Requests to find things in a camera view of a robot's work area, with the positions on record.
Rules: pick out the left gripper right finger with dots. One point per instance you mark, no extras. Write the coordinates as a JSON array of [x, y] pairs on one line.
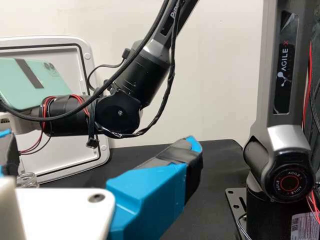
[[152, 190]]

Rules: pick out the right wrist camera phone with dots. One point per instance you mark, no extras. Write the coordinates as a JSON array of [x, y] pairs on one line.
[[27, 85]]

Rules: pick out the clear flask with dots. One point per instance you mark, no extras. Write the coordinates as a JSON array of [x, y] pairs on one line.
[[27, 179]]

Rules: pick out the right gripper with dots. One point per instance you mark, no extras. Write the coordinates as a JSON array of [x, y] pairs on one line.
[[27, 123]]

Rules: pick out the black mounting plate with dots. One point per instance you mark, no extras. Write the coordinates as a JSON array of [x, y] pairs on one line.
[[236, 202]]

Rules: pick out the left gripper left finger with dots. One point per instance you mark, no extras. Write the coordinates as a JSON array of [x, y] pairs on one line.
[[9, 152]]

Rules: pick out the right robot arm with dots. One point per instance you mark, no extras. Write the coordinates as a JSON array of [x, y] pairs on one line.
[[145, 75]]

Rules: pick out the incubator door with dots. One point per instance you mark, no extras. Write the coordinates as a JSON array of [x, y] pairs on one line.
[[67, 152]]

